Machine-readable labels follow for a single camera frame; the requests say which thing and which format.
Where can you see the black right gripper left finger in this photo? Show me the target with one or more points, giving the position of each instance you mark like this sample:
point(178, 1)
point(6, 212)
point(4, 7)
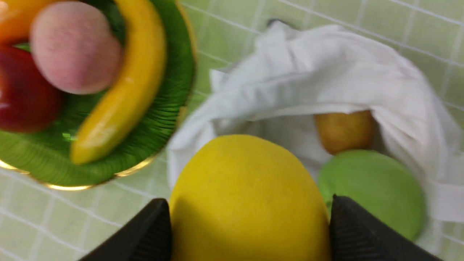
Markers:
point(146, 237)

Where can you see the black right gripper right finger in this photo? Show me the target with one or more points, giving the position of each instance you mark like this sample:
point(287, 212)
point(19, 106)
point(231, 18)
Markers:
point(357, 235)

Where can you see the yellow lemon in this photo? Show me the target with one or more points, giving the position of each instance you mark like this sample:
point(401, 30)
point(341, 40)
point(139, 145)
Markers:
point(242, 198)

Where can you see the brown kiwi fruit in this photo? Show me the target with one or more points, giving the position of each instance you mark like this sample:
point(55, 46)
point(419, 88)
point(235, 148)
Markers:
point(339, 132)

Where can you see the green glass fruit bowl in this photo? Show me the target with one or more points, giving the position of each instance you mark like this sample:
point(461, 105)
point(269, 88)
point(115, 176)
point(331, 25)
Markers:
point(44, 156)

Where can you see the white cloth bag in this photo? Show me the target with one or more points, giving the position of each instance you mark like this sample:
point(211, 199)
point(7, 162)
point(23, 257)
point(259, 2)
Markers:
point(292, 75)

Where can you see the green apple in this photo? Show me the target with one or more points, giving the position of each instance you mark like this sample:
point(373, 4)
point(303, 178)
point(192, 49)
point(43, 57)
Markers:
point(381, 185)

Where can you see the yellow banana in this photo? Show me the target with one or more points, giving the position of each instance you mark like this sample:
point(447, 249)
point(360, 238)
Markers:
point(125, 103)

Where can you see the red apple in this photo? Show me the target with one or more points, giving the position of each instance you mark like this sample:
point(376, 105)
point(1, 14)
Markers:
point(28, 102)

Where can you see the pink peach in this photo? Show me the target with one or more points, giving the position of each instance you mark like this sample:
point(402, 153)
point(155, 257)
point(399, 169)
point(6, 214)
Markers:
point(74, 48)

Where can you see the orange mango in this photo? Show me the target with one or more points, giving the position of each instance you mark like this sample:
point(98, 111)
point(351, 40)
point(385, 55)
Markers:
point(16, 16)

